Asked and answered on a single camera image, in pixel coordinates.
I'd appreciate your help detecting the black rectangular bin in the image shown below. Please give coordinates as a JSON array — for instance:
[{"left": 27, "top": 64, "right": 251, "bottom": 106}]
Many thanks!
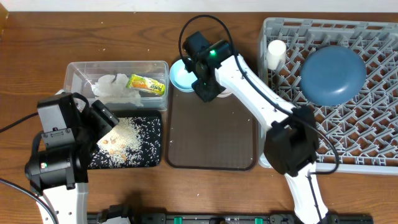
[{"left": 90, "top": 110, "right": 163, "bottom": 170}]

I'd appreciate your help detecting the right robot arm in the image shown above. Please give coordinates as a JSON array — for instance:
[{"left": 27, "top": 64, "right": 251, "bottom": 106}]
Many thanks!
[{"left": 181, "top": 32, "right": 328, "bottom": 223}]

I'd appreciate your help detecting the cream cup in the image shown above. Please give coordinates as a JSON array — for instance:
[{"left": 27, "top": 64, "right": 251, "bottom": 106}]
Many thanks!
[{"left": 266, "top": 40, "right": 287, "bottom": 70}]

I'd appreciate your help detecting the light blue bowl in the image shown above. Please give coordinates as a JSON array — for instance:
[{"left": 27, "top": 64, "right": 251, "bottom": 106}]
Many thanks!
[{"left": 169, "top": 59, "right": 197, "bottom": 93}]

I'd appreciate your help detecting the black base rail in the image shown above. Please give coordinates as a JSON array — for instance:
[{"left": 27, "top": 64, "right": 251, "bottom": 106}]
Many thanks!
[{"left": 86, "top": 204, "right": 374, "bottom": 224}]

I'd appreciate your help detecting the dark blue plate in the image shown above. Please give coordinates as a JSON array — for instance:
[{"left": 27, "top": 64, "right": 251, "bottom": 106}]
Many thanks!
[{"left": 300, "top": 46, "right": 366, "bottom": 106}]

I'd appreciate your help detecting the rice food waste pile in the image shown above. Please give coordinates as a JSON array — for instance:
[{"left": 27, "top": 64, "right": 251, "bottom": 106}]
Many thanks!
[{"left": 93, "top": 116, "right": 161, "bottom": 167}]

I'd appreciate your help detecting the grey dishwasher rack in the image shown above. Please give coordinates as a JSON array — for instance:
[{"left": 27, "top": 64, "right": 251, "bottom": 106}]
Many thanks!
[{"left": 257, "top": 17, "right": 397, "bottom": 175}]

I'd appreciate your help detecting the brown plastic tray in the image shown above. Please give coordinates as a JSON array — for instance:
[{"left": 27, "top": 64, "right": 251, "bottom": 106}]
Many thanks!
[{"left": 164, "top": 85, "right": 258, "bottom": 171}]

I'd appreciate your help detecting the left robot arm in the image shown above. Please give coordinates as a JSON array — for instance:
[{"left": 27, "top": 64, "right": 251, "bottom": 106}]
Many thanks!
[{"left": 25, "top": 91, "right": 119, "bottom": 223}]

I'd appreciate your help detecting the clear plastic bin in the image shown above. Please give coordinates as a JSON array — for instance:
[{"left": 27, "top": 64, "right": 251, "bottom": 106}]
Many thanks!
[{"left": 63, "top": 60, "right": 169, "bottom": 111}]

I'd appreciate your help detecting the green orange snack wrapper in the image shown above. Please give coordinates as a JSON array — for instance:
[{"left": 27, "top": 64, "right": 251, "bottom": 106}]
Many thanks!
[{"left": 126, "top": 74, "right": 165, "bottom": 96}]

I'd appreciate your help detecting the white napkin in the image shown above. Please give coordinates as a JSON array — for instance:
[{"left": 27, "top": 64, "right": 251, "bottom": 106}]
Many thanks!
[{"left": 91, "top": 73, "right": 144, "bottom": 107}]

